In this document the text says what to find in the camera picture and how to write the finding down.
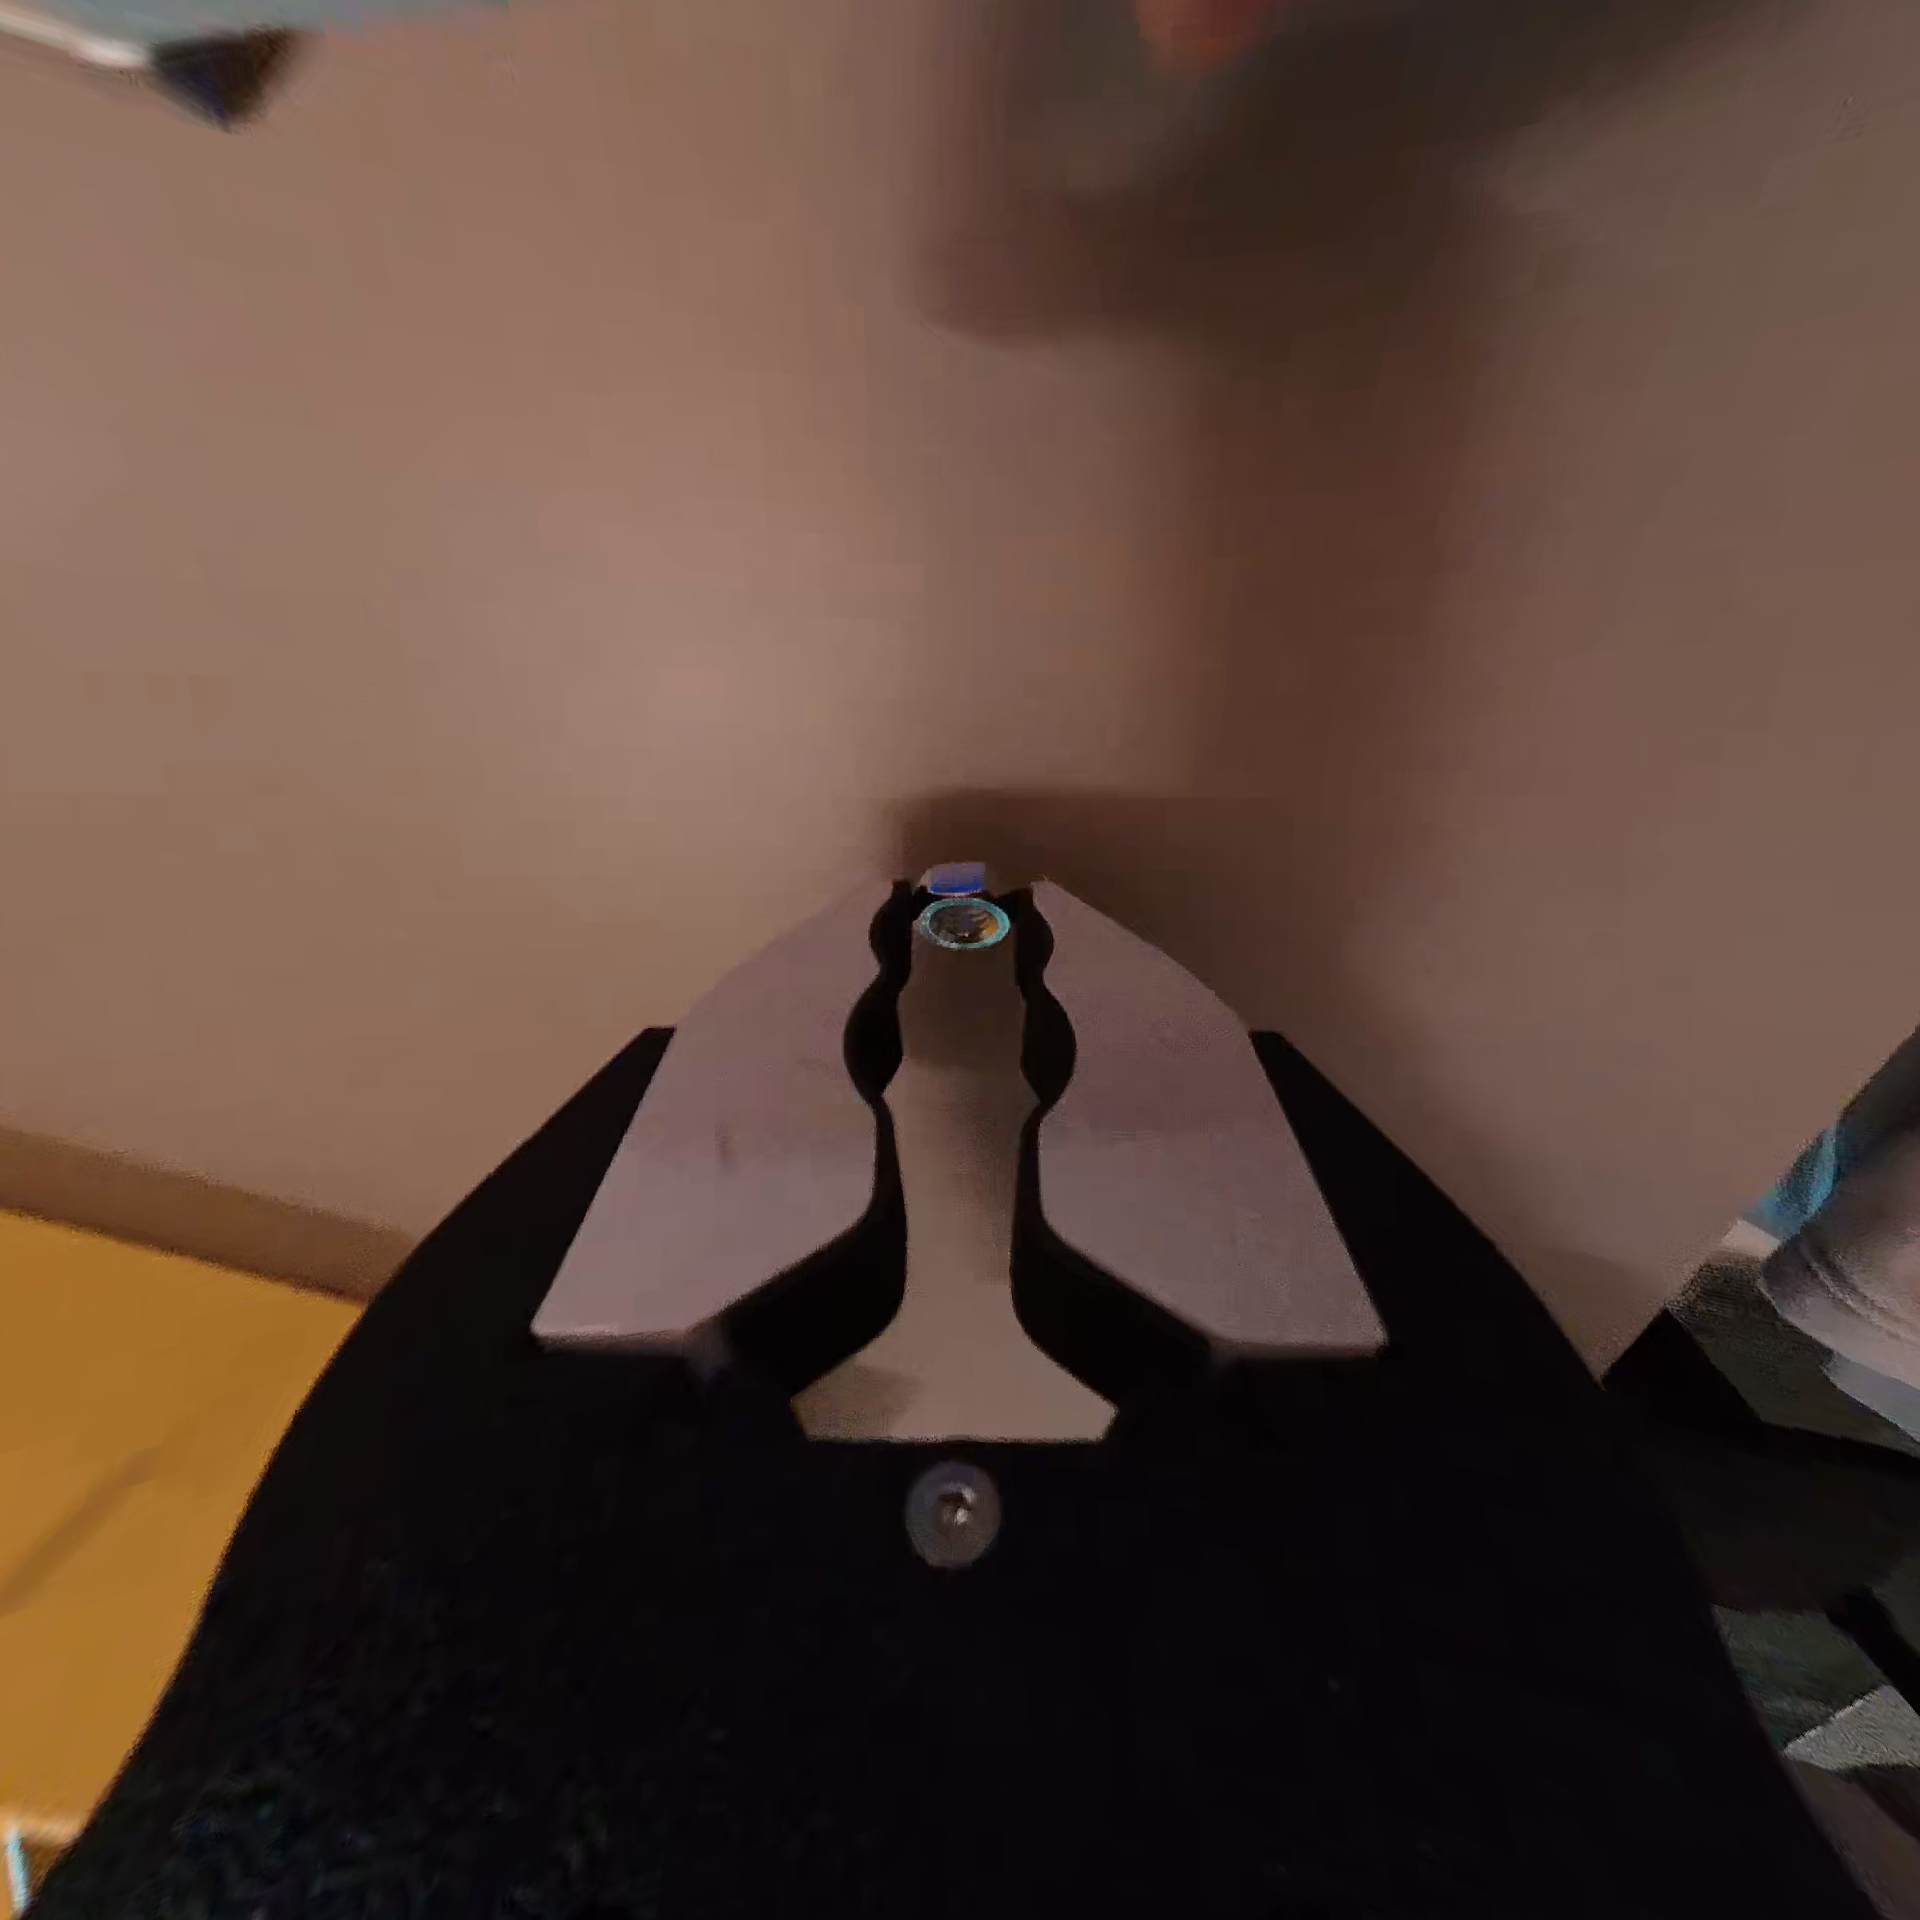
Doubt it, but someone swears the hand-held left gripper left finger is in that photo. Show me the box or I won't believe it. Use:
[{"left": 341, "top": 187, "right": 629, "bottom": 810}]
[{"left": 529, "top": 880, "right": 917, "bottom": 1402}]

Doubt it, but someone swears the dark triangular object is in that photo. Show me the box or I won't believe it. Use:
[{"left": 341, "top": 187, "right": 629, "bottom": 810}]
[{"left": 145, "top": 29, "right": 302, "bottom": 130}]

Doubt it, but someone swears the grey patterned cloth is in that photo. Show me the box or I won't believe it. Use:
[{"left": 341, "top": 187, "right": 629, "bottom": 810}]
[{"left": 1604, "top": 1029, "right": 1920, "bottom": 1906}]

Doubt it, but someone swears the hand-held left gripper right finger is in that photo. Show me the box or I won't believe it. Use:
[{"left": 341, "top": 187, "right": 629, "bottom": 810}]
[{"left": 1009, "top": 880, "right": 1388, "bottom": 1402}]

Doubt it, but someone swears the small blue-rimmed round object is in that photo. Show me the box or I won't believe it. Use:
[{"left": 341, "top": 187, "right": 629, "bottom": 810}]
[{"left": 913, "top": 861, "right": 1013, "bottom": 953}]

